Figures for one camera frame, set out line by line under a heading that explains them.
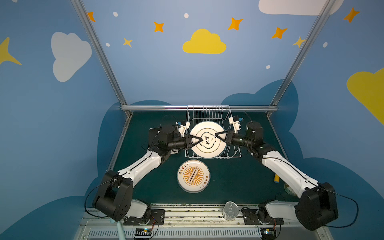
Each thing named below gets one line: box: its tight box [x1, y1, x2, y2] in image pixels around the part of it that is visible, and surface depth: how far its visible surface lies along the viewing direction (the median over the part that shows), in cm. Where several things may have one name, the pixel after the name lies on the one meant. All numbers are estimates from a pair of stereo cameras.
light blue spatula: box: [116, 222, 126, 240], surface depth 70 cm
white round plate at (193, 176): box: [177, 159, 210, 193], surface depth 88 cm
